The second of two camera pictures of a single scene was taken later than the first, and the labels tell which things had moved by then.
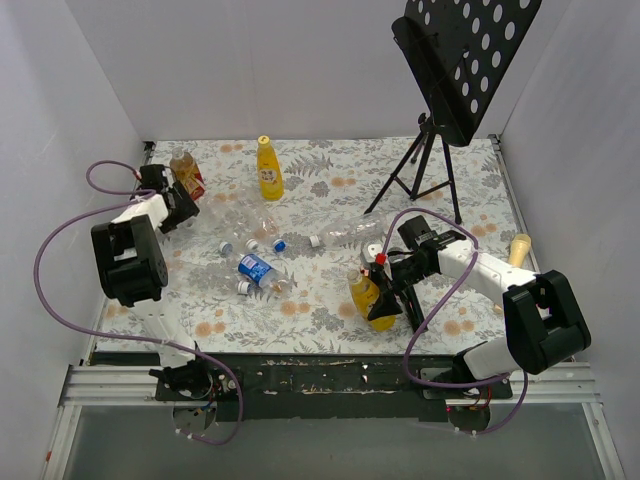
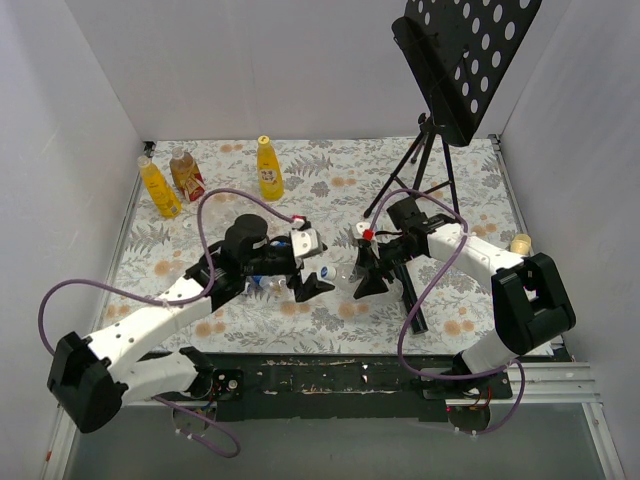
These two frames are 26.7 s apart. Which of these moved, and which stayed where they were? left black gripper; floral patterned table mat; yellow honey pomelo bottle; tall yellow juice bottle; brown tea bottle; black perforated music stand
Moved: left black gripper; yellow honey pomelo bottle
Stayed: brown tea bottle; black perforated music stand; tall yellow juice bottle; floral patterned table mat
